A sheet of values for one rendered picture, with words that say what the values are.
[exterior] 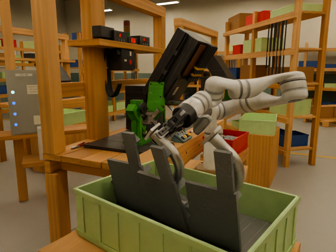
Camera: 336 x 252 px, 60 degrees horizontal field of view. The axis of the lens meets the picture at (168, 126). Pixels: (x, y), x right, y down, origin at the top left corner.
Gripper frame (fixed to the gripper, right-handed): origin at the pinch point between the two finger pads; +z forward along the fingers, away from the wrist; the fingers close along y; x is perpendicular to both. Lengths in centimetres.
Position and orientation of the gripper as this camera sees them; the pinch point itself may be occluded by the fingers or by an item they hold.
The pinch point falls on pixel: (159, 135)
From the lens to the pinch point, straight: 84.1
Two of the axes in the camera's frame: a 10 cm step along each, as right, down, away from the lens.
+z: -6.0, 4.9, -6.3
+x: 7.1, 7.0, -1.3
